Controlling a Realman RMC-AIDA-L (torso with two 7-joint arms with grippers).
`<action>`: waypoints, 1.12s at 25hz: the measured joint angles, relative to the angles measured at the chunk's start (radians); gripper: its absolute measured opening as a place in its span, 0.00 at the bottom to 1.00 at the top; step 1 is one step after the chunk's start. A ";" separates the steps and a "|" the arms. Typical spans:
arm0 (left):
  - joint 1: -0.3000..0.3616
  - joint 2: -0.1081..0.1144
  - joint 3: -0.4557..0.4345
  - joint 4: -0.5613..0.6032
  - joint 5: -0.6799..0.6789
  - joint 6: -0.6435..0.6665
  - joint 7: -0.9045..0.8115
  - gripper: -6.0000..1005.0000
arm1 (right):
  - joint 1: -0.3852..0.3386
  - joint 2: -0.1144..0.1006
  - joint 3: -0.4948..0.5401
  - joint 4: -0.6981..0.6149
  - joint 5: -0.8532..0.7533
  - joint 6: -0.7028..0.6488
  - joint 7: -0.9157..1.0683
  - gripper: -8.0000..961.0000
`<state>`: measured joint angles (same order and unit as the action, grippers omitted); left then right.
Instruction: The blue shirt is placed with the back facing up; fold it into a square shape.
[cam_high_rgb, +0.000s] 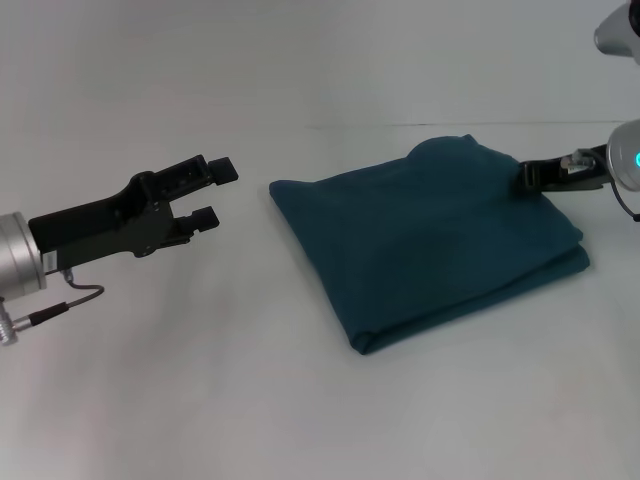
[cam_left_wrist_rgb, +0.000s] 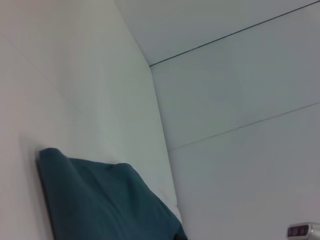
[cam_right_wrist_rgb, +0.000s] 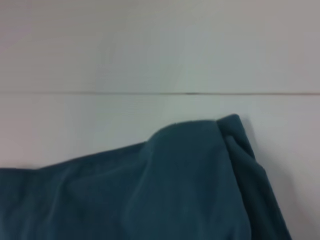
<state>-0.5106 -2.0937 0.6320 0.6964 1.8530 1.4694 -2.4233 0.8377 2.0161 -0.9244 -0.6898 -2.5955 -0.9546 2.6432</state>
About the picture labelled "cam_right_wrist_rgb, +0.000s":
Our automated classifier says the teal blue shirt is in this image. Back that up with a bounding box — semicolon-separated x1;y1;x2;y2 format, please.
0;113;294;240

